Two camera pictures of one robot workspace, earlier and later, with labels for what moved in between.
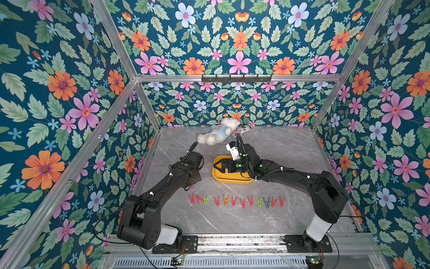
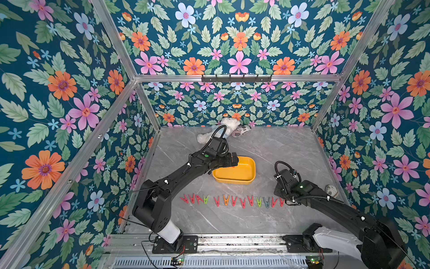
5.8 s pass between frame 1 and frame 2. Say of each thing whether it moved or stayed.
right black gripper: moved
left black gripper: moved
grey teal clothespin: stayed
